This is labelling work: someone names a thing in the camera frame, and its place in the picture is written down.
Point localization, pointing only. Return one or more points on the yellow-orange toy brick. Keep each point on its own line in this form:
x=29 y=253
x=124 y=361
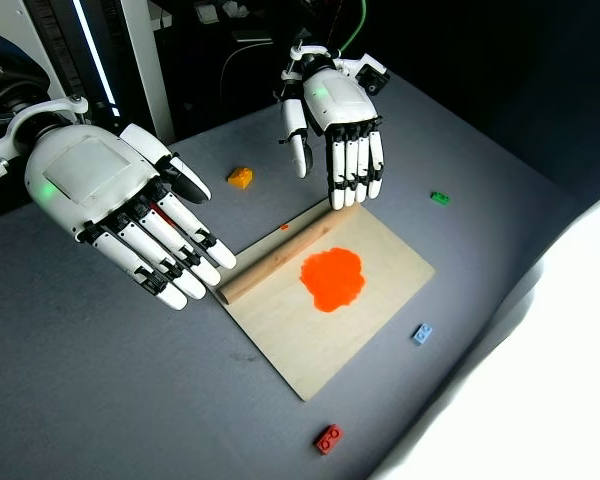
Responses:
x=240 y=178

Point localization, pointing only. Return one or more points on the wooden rolling pin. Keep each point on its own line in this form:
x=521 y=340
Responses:
x=280 y=255

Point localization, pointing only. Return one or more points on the white backdrop sheet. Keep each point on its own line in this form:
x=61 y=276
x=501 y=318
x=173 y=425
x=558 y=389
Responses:
x=555 y=350

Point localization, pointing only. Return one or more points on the light blue toy brick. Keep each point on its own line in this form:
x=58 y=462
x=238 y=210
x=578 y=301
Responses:
x=423 y=334

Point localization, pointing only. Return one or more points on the white stand with light strip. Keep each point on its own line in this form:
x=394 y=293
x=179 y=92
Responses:
x=145 y=60

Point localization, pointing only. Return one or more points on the grey table cloth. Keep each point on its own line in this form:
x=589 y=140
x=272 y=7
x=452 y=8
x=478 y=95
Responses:
x=105 y=375

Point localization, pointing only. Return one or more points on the green toy brick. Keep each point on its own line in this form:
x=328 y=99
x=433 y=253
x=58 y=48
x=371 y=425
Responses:
x=440 y=198

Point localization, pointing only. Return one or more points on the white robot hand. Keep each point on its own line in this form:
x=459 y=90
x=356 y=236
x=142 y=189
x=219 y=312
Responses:
x=95 y=170
x=340 y=100

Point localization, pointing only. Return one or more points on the red toy brick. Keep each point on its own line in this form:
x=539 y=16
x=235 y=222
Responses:
x=329 y=439

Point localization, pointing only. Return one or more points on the orange play dough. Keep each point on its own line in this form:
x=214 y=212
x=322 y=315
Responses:
x=332 y=280

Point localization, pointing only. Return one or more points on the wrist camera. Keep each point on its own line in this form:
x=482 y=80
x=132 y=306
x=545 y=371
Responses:
x=372 y=80

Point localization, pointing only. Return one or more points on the light wooden board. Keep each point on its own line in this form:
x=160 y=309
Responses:
x=290 y=340

